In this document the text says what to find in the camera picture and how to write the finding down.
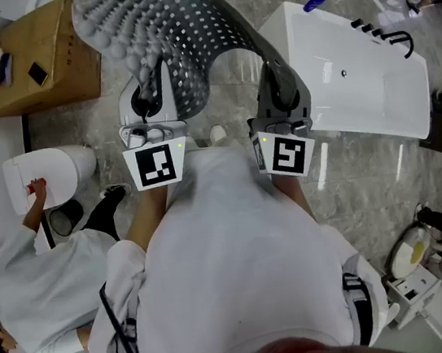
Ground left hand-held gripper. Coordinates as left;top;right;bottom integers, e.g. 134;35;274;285
108;57;197;194

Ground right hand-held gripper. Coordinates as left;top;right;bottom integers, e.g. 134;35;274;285
238;55;324;186

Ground grey perforated bath mat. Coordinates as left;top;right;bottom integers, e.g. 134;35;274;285
68;0;300;135

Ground person's left forearm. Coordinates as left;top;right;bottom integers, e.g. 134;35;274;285
118;184;178;255

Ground person's right forearm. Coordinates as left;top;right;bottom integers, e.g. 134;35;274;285
270;169;318;228

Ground person's white shoe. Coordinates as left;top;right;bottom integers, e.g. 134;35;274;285
208;124;228;143

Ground person's light grey trousers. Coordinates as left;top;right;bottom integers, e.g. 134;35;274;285
181;125;242;157

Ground white bathtub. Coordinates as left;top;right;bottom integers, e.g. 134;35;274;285
254;0;439;162

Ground blue bottle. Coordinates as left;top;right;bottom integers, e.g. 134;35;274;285
301;0;330;14

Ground black square card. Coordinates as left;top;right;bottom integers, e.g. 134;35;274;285
25;59;50;88

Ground white toilet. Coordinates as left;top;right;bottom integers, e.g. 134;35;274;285
0;140;105;217

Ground brown cardboard box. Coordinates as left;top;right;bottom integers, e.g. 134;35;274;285
0;0;109;120

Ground black toilet pipe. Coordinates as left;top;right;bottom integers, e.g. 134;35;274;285
18;112;36;155

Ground black bathtub faucet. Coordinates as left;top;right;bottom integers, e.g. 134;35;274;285
384;28;418;63

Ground red cup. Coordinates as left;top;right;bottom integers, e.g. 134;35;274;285
24;177;49;195

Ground black waste bin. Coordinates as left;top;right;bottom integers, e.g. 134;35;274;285
46;198;88;239

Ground dark blue sponge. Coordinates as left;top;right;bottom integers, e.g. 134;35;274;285
0;51;17;87

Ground person's white shirt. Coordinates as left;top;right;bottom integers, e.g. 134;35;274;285
60;120;399;353

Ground white machine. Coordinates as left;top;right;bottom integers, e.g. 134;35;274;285
375;221;442;332

